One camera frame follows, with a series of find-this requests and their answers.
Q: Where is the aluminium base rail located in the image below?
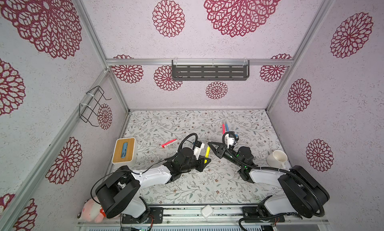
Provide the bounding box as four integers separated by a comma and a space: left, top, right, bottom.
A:
75, 205, 332, 231

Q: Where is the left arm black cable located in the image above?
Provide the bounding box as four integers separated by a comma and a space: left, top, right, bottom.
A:
89, 132, 199, 202

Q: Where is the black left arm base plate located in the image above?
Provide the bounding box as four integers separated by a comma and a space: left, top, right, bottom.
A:
122, 207, 164, 225

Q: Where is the cream ceramic mug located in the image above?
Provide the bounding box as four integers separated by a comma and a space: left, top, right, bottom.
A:
267, 150, 288, 170

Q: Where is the white pad on rail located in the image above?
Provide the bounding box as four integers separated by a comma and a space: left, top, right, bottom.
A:
201, 205, 214, 219

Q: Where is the dark metal wall shelf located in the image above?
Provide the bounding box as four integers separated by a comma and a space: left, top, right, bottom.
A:
171, 60, 250, 81

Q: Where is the blue tissue pack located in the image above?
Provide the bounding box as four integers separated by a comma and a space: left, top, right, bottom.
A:
121, 142, 128, 159

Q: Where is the white wooden-top tissue box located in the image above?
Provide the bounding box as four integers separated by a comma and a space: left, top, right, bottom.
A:
112, 137, 137, 168

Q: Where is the black wire wall rack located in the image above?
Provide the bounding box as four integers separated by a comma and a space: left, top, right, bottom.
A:
78, 86, 113, 130

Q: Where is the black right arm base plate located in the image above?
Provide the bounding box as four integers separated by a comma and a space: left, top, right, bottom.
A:
242, 206, 285, 223

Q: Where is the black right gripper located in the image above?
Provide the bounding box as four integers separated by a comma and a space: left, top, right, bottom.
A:
208, 142, 244, 171

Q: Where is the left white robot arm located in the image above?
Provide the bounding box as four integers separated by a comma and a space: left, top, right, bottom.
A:
95, 148, 211, 223

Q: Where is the pink plush toy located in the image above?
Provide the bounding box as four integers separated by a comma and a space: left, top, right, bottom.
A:
77, 199, 106, 223

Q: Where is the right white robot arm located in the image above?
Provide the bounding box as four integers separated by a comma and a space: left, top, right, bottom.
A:
208, 142, 330, 219

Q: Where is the pink highlighter pen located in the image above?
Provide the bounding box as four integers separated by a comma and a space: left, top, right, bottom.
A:
161, 139, 178, 148

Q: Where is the yellow highlighter pen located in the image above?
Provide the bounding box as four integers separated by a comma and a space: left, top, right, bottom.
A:
205, 146, 211, 164

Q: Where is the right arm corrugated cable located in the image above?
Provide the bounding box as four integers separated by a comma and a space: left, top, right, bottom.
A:
221, 131, 326, 231

